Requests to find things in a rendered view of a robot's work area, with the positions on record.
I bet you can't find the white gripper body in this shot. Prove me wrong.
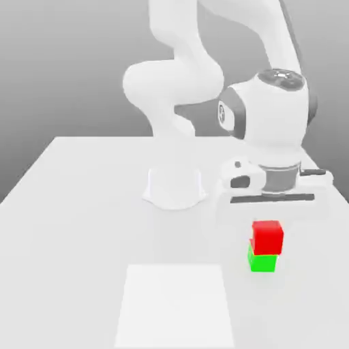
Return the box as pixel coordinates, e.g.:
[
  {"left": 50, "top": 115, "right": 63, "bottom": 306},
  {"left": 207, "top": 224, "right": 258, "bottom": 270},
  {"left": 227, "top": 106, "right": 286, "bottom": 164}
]
[{"left": 215, "top": 192, "right": 317, "bottom": 222}]

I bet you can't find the small red cube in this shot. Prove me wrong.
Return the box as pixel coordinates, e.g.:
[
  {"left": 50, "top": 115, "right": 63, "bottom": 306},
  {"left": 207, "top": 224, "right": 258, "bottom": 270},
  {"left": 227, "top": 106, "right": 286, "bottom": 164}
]
[{"left": 249, "top": 219, "right": 285, "bottom": 256}]

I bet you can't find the small green cube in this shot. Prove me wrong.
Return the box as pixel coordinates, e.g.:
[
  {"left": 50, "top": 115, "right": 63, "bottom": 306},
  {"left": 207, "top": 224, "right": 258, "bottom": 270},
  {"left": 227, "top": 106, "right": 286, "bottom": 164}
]
[{"left": 247, "top": 242, "right": 279, "bottom": 273}]

